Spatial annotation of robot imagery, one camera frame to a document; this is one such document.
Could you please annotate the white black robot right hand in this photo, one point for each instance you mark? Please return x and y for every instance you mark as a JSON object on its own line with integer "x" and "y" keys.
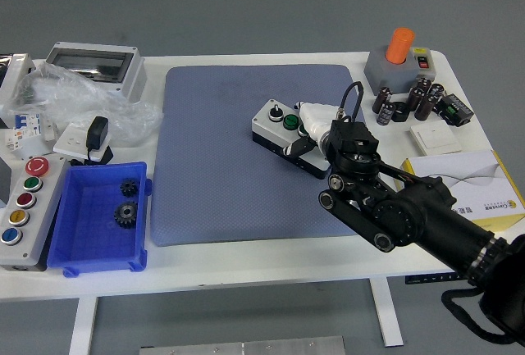
{"x": 313, "y": 119}

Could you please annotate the grey four-button control box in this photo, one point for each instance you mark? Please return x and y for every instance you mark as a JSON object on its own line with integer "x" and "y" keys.
{"x": 270, "y": 127}

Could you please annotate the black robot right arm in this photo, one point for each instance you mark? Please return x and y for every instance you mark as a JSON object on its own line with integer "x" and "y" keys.
{"x": 422, "y": 215}

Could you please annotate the grey five-button control box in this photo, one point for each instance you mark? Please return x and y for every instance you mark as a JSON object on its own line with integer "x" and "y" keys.
{"x": 33, "y": 224}

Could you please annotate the black cylindrical capacitor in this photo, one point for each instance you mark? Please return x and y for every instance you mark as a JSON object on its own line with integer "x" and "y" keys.
{"x": 415, "y": 100}
{"x": 424, "y": 108}
{"x": 381, "y": 101}
{"x": 384, "y": 116}
{"x": 436, "y": 92}
{"x": 423, "y": 85}

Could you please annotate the blue-grey padded mat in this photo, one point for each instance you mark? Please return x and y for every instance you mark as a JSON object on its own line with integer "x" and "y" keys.
{"x": 221, "y": 166}

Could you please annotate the orange cylinder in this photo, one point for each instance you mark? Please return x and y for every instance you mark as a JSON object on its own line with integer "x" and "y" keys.
{"x": 400, "y": 45}

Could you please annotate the black module with green terminal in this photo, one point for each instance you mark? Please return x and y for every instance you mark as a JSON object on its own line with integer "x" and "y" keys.
{"x": 455, "y": 110}

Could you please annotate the yellow white cardboard box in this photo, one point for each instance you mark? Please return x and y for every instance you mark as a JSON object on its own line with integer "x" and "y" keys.
{"x": 480, "y": 183}

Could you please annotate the black table control panel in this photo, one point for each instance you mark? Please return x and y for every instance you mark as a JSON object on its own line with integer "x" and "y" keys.
{"x": 426, "y": 279}

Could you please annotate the small black gear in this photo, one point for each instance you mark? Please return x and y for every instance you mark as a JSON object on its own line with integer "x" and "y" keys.
{"x": 129, "y": 188}

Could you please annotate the white table leg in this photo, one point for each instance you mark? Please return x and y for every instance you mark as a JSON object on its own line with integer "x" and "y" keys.
{"x": 387, "y": 314}
{"x": 82, "y": 326}

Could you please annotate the large black gear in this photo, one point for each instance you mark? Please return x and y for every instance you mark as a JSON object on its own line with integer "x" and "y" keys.
{"x": 123, "y": 216}

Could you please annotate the black power adapter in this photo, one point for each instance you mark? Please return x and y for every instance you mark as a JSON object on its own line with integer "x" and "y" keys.
{"x": 97, "y": 131}

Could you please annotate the clear plastic bag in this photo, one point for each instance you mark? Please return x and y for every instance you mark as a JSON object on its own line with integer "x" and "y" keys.
{"x": 82, "y": 92}

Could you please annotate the grey metal plate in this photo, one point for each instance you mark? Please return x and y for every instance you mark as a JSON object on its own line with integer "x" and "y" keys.
{"x": 246, "y": 347}

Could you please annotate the blue plastic bin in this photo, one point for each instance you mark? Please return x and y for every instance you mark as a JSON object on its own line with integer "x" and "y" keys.
{"x": 90, "y": 240}

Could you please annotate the small white plastic piece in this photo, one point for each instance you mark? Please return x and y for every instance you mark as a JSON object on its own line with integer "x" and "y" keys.
{"x": 50, "y": 130}

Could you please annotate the white blue circuit breaker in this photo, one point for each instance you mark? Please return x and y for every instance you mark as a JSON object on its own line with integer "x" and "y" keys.
{"x": 22, "y": 127}

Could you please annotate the grey base block with switch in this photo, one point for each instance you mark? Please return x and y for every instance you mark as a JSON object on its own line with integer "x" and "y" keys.
{"x": 379, "y": 72}

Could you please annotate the white wall switch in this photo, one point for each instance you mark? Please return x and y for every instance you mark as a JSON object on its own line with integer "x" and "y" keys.
{"x": 436, "y": 137}

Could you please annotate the grey enclosure with clear lid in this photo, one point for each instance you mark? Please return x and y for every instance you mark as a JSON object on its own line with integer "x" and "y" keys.
{"x": 90, "y": 62}

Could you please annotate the white wall socket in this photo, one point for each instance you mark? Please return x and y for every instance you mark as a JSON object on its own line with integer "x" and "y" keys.
{"x": 69, "y": 142}

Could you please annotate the white plastic enclosure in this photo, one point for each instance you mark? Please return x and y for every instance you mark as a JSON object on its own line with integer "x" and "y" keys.
{"x": 16, "y": 72}

